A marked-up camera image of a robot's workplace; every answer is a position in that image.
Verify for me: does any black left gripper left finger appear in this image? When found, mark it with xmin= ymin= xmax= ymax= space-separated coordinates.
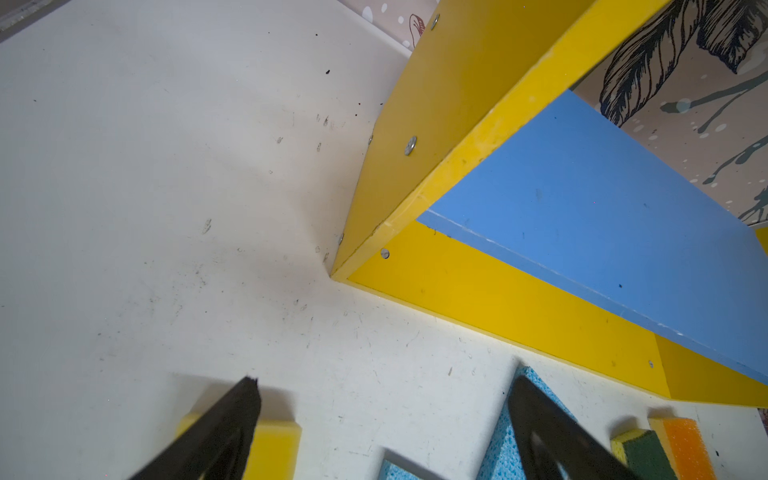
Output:
xmin=133 ymin=377 xmax=261 ymax=480

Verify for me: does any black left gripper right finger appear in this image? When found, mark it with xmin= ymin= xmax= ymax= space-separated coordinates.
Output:
xmin=507 ymin=377 xmax=637 ymax=479

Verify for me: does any yellow sponge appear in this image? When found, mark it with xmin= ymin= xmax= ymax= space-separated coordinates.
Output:
xmin=175 ymin=412 xmax=303 ymax=480

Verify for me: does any blue sponge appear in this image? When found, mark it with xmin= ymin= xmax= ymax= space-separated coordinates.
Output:
xmin=376 ymin=459 xmax=428 ymax=480
xmin=477 ymin=365 xmax=574 ymax=480

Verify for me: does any yellow shelf with coloured boards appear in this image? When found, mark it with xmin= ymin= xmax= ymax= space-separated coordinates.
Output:
xmin=331 ymin=1 xmax=767 ymax=407

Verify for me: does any dark green wavy sponge right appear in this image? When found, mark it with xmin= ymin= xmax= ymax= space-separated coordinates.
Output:
xmin=610 ymin=429 xmax=677 ymax=480

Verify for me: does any orange sponge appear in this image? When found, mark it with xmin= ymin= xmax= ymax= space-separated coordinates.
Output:
xmin=648 ymin=417 xmax=716 ymax=480

